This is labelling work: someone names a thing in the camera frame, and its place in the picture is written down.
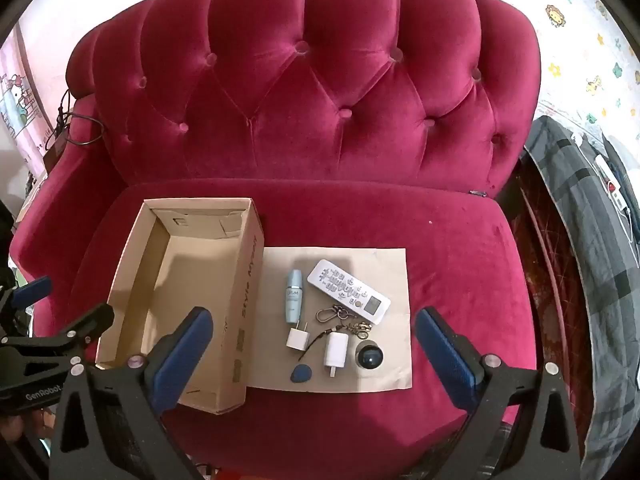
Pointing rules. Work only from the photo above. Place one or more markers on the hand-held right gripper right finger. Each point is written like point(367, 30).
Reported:
point(442, 360)

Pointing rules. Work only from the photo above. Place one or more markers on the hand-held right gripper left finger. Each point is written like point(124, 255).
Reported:
point(182, 360)

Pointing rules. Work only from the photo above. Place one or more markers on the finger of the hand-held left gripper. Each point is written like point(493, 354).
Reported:
point(32, 288)
point(85, 325)

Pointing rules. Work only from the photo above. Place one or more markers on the black round dome device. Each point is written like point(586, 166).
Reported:
point(370, 357)

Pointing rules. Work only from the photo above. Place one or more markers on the brown cardboard box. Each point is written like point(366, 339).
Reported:
point(185, 270)

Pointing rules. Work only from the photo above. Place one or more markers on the white rounded wall charger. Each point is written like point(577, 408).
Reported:
point(336, 350)

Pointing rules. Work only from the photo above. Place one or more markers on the small white plug adapter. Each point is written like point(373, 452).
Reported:
point(297, 340)

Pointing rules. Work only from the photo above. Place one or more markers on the white remote control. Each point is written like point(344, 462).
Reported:
point(345, 285)

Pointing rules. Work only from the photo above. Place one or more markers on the light blue lotion bottle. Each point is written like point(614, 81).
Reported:
point(294, 300)

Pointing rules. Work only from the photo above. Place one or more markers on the flat brown cardboard sheet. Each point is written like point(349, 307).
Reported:
point(385, 270)

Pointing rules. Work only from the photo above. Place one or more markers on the small brown box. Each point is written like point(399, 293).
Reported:
point(52, 152)

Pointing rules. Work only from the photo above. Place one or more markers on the pink cartoon poster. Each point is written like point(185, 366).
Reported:
point(20, 100)

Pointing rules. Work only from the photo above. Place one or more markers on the grey plaid blanket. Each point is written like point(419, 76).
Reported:
point(575, 210)

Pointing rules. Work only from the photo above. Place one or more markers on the white power strip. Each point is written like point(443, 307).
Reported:
point(612, 185)

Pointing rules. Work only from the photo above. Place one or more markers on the red tufted velvet sofa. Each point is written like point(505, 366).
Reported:
point(320, 110)

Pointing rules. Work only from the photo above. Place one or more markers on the white animal print cloth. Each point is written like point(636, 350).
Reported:
point(575, 35)

